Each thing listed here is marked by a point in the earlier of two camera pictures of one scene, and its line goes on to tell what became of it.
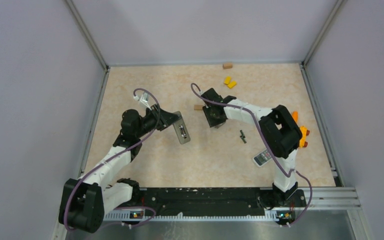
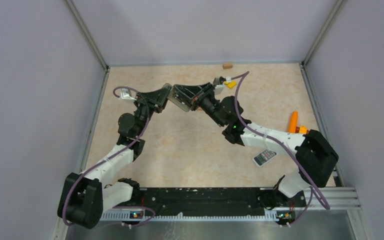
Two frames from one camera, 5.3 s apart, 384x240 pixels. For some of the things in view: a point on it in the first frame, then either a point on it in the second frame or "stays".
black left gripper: (166, 119) -> (151, 99)
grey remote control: (181, 129) -> (182, 95)
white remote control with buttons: (262, 158) stays
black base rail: (176, 202) stays
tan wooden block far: (228, 65) stays
